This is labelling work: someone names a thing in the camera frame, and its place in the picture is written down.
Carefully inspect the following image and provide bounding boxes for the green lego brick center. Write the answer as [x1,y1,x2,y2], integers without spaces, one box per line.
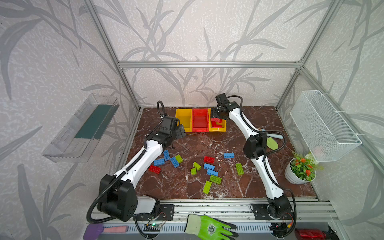
[193,162,201,171]

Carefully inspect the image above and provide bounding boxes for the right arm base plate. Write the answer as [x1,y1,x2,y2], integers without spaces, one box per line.
[250,203,295,221]

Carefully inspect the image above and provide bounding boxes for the yellow bin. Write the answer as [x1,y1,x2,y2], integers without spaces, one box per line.
[209,109,227,132]
[176,109,193,133]

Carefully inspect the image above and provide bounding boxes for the blue lego brick left diagonal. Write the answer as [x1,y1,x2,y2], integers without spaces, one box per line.
[170,157,180,168]

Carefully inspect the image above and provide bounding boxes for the green lego brick bottom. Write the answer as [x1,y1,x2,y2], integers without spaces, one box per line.
[203,181,212,195]

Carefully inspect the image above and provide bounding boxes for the left yellow bin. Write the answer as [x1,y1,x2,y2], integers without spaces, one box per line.
[176,109,193,133]

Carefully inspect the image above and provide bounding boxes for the green lego brick left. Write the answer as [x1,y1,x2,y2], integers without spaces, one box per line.
[175,155,183,164]

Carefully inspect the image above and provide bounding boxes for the red middle bin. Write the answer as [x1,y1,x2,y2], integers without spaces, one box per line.
[192,109,209,132]

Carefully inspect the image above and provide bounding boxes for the small red lego brick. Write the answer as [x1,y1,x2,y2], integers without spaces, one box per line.
[149,165,161,174]

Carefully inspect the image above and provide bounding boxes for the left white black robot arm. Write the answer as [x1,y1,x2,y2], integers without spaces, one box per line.
[86,101,186,224]

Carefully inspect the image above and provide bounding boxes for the green work glove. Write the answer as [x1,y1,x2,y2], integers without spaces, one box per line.
[185,214,239,240]

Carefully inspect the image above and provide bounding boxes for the red tool at bottom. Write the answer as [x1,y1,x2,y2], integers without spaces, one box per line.
[295,229,339,240]

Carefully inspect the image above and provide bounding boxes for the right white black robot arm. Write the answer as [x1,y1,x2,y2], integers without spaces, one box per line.
[211,94,297,223]

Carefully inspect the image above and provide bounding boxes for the blue lego brick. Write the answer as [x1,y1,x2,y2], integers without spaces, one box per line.
[207,169,218,177]
[204,163,215,171]
[224,153,235,159]
[163,150,170,161]
[153,159,165,167]

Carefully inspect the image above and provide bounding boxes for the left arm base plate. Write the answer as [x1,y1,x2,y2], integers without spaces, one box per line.
[136,204,175,221]

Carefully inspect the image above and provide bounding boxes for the green lego brick right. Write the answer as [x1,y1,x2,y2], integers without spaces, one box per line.
[236,163,244,176]

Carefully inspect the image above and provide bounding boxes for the small circuit board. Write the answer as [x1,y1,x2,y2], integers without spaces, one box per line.
[144,223,163,232]

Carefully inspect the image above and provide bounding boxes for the green lego brick lower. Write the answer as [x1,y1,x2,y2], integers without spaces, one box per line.
[210,175,222,185]

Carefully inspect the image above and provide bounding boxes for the right yellow bin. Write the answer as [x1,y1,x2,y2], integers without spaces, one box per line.
[209,109,227,132]

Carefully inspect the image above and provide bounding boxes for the clear plastic wall shelf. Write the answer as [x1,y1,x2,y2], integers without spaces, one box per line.
[42,94,120,163]

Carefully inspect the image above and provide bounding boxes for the green garden trowel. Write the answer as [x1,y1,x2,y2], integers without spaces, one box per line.
[267,137,279,150]

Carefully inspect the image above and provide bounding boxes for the white wire mesh basket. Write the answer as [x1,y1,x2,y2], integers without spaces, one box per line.
[290,90,362,163]

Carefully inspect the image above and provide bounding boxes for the potted plant red flowers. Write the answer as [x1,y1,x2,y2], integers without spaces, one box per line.
[285,152,323,185]

